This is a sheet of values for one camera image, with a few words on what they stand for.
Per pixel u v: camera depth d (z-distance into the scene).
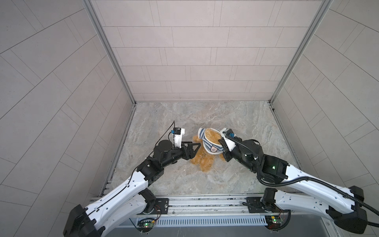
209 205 0.72
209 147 0.67
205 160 0.78
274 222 0.67
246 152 0.47
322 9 0.72
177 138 0.64
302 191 0.45
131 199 0.57
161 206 0.71
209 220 0.68
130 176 0.50
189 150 0.62
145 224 0.65
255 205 0.71
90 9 0.71
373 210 0.37
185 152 0.62
